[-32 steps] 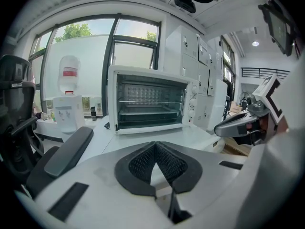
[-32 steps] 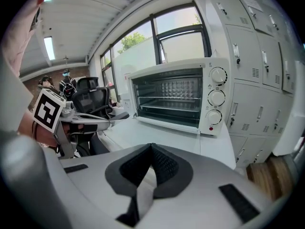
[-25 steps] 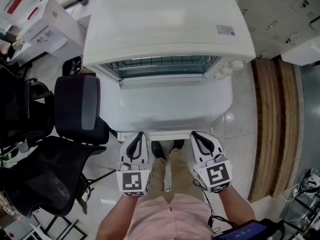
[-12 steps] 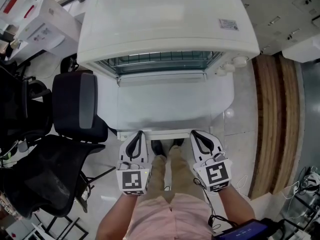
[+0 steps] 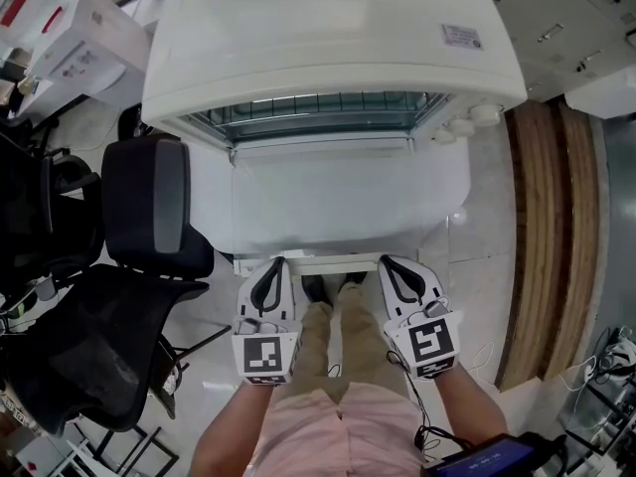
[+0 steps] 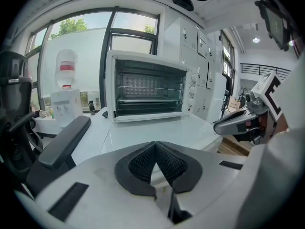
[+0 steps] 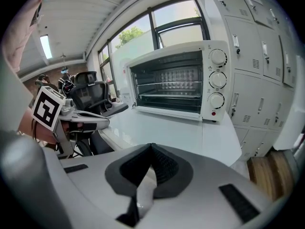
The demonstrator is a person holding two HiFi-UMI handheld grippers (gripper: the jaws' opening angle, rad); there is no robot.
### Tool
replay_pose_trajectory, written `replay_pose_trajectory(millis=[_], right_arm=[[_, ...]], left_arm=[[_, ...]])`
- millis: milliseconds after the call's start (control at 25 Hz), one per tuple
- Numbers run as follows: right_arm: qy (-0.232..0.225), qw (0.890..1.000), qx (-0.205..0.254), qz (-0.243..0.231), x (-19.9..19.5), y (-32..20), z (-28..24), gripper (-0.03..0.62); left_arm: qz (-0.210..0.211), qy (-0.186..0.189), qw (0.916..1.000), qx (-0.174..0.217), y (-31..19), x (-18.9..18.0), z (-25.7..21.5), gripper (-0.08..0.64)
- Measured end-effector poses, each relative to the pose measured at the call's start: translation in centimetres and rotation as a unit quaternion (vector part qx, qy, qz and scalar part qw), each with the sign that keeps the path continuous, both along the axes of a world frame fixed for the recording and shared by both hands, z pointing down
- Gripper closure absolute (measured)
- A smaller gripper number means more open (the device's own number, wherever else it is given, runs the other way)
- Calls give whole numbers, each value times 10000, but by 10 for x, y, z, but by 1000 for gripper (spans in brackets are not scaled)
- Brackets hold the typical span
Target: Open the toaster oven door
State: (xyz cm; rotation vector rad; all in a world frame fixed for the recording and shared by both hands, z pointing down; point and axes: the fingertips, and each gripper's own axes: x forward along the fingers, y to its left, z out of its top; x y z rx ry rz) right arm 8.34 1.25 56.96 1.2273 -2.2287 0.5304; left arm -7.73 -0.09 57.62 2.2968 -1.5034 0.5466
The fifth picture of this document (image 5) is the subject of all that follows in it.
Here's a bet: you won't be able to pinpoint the grey label sticker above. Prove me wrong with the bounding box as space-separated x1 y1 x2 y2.
440 23 481 50

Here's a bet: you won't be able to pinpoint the bundle of cables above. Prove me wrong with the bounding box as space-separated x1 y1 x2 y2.
559 325 636 419

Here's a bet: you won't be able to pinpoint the metal oven rack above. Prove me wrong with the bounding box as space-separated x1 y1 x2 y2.
197 90 446 136

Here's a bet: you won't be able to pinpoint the person's right forearm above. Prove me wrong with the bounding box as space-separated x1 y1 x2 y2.
435 365 509 447

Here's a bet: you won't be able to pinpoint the glass toaster oven door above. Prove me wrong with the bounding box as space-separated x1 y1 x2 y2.
229 136 424 276

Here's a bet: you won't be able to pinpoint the white and red box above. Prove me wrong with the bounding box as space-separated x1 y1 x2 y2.
0 0 72 50

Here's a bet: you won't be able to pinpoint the grey cup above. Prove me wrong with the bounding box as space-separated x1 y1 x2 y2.
33 275 59 302

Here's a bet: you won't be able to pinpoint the white cabinet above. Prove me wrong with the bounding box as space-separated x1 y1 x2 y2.
482 0 636 96

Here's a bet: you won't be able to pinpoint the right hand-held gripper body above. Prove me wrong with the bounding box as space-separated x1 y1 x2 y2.
384 294 467 382

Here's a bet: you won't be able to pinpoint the person's pink shirt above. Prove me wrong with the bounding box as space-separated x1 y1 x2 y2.
250 381 429 477

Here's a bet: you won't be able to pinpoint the wooden platform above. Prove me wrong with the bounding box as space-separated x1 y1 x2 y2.
495 99 606 393

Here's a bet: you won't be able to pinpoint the black office chair with armrest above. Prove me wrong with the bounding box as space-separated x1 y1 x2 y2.
0 115 106 292

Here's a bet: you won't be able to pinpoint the person's khaki trousers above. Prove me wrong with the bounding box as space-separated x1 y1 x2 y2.
290 281 398 407

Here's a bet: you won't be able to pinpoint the person's left forearm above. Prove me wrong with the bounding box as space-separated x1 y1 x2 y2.
187 380 275 477

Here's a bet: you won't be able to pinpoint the black padded office chair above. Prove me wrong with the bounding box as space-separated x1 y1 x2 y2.
100 134 216 281

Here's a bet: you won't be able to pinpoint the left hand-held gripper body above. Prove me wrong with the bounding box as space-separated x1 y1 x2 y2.
231 309 303 390

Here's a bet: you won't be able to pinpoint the white cable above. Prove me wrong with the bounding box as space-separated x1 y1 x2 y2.
469 340 499 392

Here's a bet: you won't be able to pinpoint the white toaster oven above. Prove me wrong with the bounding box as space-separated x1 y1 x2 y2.
140 0 529 157

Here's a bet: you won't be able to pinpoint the black cable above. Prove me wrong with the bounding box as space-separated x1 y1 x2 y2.
390 350 473 464

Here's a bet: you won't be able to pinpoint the white cardboard box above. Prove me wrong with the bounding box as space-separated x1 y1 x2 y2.
25 0 154 107

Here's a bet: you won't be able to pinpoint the black mesh office chair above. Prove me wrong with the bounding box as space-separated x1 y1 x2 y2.
2 264 235 477

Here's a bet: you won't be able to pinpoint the person's left black shoe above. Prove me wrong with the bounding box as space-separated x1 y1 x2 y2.
301 274 330 305

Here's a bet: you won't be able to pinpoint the black device with blue screen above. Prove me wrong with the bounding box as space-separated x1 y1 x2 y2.
421 432 568 477

